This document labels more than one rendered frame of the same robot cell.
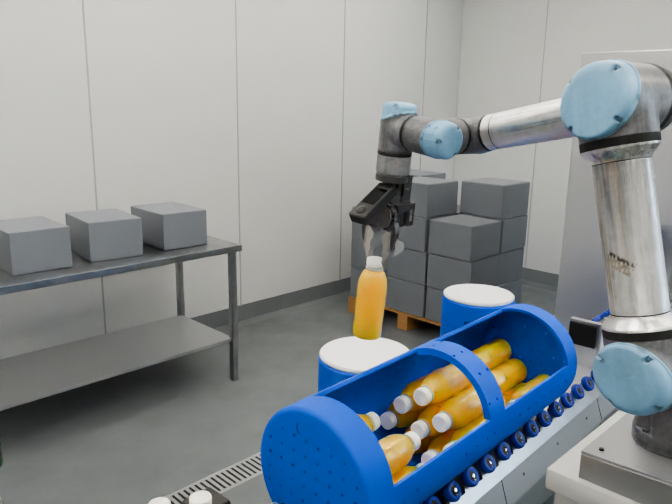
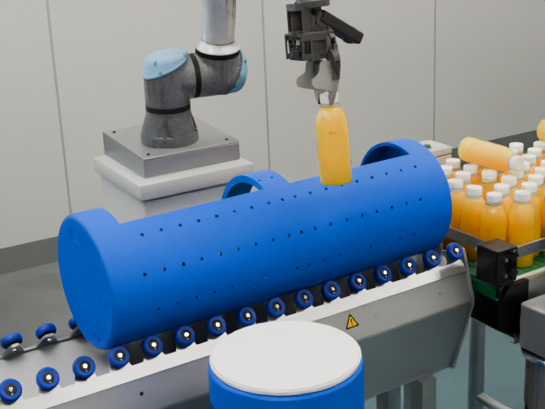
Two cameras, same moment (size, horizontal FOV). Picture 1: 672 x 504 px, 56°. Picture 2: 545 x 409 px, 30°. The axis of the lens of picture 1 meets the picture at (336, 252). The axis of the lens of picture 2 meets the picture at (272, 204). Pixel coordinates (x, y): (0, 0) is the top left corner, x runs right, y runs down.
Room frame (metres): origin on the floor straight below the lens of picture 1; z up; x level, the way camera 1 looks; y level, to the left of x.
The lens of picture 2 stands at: (3.42, 0.35, 1.90)
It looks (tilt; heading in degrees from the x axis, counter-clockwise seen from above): 19 degrees down; 196
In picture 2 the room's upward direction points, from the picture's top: 3 degrees counter-clockwise
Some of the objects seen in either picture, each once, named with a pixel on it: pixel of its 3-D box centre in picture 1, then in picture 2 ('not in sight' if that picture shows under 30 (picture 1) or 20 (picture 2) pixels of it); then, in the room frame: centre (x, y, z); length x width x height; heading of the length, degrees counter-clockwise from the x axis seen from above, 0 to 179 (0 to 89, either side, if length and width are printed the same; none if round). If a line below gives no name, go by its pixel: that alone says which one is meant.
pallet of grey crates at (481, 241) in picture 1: (435, 250); not in sight; (5.15, -0.82, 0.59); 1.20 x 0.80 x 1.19; 45
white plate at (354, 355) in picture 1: (365, 354); (285, 355); (1.81, -0.09, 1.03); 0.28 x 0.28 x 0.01
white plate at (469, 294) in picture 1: (478, 294); not in sight; (2.45, -0.57, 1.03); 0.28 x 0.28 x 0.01
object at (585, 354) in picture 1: (582, 343); not in sight; (2.00, -0.82, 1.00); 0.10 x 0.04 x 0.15; 48
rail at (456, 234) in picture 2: not in sight; (449, 232); (0.95, 0.12, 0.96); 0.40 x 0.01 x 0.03; 48
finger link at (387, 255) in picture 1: (394, 249); (309, 81); (1.40, -0.13, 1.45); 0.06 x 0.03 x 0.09; 134
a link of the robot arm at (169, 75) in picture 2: not in sight; (169, 76); (1.01, -0.59, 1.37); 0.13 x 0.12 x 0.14; 128
